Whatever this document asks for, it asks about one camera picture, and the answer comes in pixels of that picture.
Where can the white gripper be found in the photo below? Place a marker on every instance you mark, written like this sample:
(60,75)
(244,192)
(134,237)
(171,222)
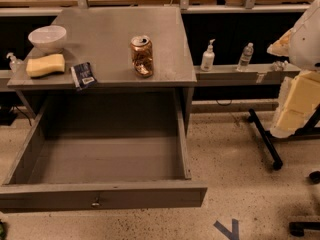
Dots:
(306,42)

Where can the crushed orange soda can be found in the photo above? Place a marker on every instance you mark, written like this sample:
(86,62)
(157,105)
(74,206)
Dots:
(142,55)

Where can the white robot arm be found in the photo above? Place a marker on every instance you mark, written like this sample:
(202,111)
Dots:
(299,97)

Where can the open grey top drawer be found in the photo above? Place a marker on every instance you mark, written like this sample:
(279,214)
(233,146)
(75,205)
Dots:
(103,151)

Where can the crumpled foil wrapper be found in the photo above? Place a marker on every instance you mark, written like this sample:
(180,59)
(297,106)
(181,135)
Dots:
(279,65)

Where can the clear water bottle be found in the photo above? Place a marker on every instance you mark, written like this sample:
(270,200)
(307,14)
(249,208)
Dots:
(245,57)

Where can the white pump lotion bottle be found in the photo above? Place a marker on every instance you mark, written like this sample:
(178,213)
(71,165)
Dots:
(208,57)

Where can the black chair base leg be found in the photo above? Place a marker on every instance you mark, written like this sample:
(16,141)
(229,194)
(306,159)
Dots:
(253,118)

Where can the grey cabinet desk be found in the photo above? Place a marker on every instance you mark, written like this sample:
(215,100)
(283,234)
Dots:
(103,47)

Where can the blue snack packet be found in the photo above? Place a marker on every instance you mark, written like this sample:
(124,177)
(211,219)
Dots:
(82,76)

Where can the yellow sponge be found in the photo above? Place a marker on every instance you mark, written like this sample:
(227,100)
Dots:
(38,67)

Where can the white bowl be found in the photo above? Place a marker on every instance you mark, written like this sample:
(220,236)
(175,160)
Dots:
(49,39)

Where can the small clear sanitizer bottle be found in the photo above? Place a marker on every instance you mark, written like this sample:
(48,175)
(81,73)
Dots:
(14,63)

